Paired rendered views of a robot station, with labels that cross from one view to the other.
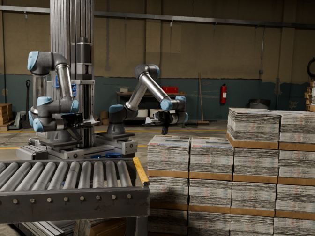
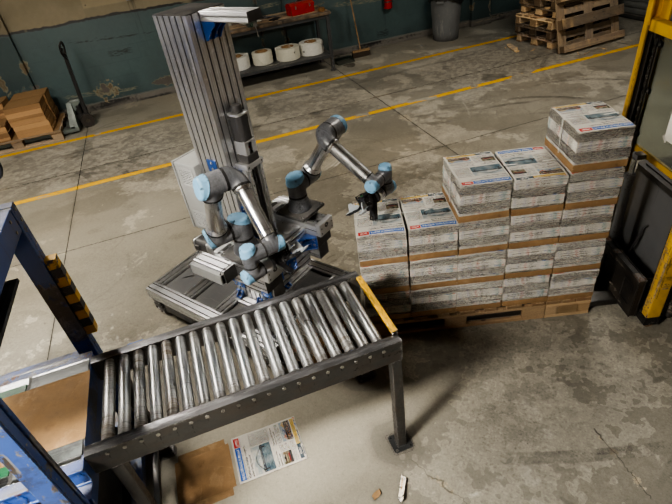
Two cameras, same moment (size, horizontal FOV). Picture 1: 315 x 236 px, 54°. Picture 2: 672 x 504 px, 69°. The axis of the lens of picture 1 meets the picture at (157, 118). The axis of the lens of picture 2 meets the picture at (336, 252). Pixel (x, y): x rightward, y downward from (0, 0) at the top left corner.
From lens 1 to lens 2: 120 cm
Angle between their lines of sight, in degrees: 30
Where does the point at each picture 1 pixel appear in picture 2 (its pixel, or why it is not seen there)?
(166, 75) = not seen: outside the picture
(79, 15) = (219, 71)
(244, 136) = (471, 210)
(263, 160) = (492, 230)
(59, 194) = (321, 371)
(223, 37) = not seen: outside the picture
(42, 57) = (216, 184)
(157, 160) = (370, 251)
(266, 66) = not seen: outside the picture
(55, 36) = (189, 106)
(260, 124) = (489, 194)
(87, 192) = (346, 361)
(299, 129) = (534, 192)
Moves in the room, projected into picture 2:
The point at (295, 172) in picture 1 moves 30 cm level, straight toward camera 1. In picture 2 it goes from (527, 235) to (530, 268)
